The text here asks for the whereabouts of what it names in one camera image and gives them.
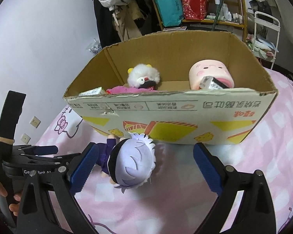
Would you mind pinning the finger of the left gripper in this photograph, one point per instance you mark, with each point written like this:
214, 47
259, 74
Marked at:
56, 160
40, 150

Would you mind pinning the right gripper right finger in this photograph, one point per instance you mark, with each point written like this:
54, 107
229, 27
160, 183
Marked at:
256, 211

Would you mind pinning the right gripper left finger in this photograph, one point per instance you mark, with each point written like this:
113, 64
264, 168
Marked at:
36, 213

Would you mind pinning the white-haired plush doll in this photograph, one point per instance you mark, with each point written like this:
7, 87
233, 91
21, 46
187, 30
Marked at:
128, 162

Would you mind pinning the black and white fluffy plush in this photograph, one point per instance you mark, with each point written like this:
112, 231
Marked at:
143, 76

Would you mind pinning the black Face tissue pack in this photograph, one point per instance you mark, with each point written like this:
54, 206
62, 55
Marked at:
211, 83

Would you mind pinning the left hand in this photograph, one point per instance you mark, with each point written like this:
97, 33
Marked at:
14, 207

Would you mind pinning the pink plush toy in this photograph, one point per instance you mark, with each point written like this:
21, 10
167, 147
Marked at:
128, 90

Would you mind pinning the printed cardboard box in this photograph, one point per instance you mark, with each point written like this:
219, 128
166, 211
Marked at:
174, 113

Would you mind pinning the pink face plush cup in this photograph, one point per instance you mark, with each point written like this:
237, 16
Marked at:
213, 68

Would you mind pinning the beige coat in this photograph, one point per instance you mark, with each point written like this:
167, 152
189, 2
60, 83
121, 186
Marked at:
128, 20

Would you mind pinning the white rolling cart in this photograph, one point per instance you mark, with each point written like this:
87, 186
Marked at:
264, 38

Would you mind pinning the teal bag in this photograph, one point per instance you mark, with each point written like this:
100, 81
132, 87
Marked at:
170, 12

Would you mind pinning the red patterned bag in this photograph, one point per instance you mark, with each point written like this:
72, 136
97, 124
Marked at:
195, 9

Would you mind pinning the wooden bookshelf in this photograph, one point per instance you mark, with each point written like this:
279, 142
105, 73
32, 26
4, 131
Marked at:
215, 15

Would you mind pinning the wall socket lower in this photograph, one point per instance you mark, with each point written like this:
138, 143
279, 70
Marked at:
25, 138

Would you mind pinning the wall socket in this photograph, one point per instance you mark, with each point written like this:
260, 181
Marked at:
25, 138
35, 122

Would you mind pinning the wall socket upper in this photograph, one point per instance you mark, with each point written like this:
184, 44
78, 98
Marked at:
35, 122

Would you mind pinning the green broom handle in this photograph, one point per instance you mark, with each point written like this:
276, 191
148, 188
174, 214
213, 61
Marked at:
217, 15

